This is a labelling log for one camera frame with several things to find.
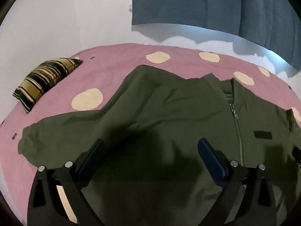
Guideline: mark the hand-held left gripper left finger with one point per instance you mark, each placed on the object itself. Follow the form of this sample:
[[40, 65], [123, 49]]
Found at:
[[91, 162]]

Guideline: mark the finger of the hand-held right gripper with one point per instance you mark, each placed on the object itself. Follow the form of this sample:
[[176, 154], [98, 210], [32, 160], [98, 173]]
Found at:
[[297, 156]]

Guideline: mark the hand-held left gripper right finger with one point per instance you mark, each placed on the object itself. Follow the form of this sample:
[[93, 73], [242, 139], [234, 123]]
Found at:
[[211, 162]]

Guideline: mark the olive green jacket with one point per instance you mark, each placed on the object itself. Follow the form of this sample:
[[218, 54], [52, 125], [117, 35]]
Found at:
[[164, 113]]

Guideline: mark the pink polka-dot blanket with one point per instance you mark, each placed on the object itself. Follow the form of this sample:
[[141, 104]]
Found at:
[[58, 82]]

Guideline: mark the striped yellow black pillow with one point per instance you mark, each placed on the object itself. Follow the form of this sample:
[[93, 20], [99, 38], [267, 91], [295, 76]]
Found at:
[[42, 82]]

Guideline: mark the blue curtain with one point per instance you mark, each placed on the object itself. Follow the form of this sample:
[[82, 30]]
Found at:
[[188, 2]]

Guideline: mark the small white wall fitting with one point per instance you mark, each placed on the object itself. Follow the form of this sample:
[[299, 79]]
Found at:
[[130, 7]]

